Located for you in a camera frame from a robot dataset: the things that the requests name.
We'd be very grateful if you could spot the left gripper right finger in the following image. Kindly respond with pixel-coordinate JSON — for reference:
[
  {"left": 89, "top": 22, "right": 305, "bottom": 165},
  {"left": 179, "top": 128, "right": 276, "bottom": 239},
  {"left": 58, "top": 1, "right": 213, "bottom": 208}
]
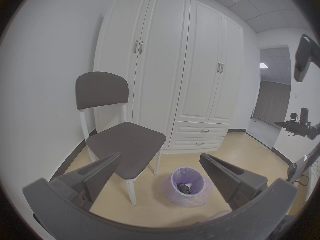
[{"left": 199, "top": 153, "right": 268, "bottom": 211}]

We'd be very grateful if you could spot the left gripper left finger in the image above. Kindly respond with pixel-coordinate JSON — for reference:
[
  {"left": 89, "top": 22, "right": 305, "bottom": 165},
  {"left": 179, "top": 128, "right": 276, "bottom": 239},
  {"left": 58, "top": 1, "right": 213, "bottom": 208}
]
[{"left": 51, "top": 153, "right": 123, "bottom": 211}]

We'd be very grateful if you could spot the black plastic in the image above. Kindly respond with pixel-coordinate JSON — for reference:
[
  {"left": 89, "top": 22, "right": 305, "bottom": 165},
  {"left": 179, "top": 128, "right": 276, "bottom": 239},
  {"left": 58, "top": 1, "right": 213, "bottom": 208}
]
[{"left": 177, "top": 183, "right": 192, "bottom": 194}]

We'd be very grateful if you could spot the purple plastic bag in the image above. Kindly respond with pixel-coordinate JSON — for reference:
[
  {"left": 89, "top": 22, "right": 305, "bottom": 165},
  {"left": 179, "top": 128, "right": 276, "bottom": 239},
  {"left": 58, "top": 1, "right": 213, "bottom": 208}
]
[{"left": 161, "top": 166, "right": 213, "bottom": 207}]

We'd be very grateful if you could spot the white trash bin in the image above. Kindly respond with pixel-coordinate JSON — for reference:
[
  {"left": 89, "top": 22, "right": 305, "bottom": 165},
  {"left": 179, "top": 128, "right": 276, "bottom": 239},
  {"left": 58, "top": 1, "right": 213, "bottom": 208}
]
[{"left": 171, "top": 167, "right": 206, "bottom": 199}]

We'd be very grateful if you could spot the grey curtain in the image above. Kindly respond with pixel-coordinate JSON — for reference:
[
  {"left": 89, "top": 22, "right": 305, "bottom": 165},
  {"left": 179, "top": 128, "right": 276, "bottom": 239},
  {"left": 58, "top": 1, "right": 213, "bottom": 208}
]
[{"left": 252, "top": 80, "right": 292, "bottom": 127}]

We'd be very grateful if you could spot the grey and white chair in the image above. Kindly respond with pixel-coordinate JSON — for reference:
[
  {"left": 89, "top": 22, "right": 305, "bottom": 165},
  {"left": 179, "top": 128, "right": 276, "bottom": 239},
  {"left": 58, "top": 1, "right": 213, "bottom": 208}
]
[{"left": 75, "top": 71, "right": 167, "bottom": 207}]

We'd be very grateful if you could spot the white wardrobe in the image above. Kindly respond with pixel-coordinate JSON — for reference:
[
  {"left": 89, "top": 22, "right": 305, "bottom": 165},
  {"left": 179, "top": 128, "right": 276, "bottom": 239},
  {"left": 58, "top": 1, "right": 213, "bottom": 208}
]
[{"left": 93, "top": 0, "right": 244, "bottom": 154}]

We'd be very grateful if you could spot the black cable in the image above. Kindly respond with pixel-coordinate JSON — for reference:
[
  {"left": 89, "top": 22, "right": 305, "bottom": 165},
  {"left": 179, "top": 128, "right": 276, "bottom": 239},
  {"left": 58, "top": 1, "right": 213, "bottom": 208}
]
[{"left": 295, "top": 175, "right": 310, "bottom": 187}]

